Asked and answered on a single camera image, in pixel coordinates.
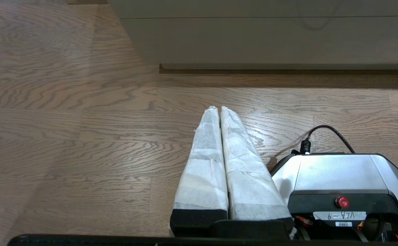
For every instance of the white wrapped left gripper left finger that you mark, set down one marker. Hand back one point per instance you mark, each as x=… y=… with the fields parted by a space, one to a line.
x=204 y=171

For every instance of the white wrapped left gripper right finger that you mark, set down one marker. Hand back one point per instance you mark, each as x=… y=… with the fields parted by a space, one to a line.
x=250 y=177

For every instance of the silver and black robot base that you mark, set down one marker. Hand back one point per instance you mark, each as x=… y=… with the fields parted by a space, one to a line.
x=342 y=174

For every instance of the red emergency stop button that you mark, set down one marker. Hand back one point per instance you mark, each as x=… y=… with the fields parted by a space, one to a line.
x=342 y=202

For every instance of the white handwritten label strip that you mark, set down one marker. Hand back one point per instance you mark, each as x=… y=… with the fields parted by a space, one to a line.
x=340 y=216

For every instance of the small white barcode sticker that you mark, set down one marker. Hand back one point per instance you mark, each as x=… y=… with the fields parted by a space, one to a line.
x=343 y=224

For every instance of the glossy white low cabinet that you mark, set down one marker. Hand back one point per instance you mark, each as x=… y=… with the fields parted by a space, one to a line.
x=270 y=41

